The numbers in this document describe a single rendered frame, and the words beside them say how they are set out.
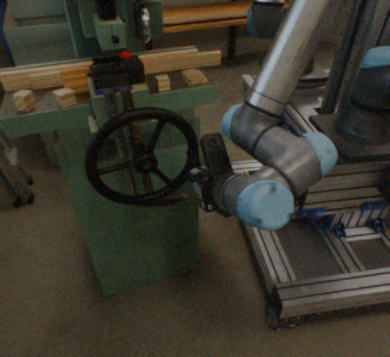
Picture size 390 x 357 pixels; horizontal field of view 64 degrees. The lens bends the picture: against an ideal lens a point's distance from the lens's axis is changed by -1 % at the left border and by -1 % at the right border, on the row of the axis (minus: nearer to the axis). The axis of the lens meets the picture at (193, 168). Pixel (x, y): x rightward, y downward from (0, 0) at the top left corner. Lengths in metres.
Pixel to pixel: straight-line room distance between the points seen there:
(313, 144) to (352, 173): 0.49
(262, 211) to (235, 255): 1.15
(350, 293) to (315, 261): 0.17
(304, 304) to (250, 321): 0.27
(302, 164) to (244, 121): 0.14
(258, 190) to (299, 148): 0.11
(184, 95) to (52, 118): 0.37
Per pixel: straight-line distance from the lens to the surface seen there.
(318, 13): 0.59
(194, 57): 1.09
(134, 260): 1.36
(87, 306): 1.52
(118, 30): 0.97
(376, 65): 0.89
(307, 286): 1.30
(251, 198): 0.46
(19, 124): 0.93
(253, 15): 1.32
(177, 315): 1.44
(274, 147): 0.54
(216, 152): 0.64
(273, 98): 0.58
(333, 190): 1.03
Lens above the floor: 1.28
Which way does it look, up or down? 38 degrees down
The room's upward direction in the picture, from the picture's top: straight up
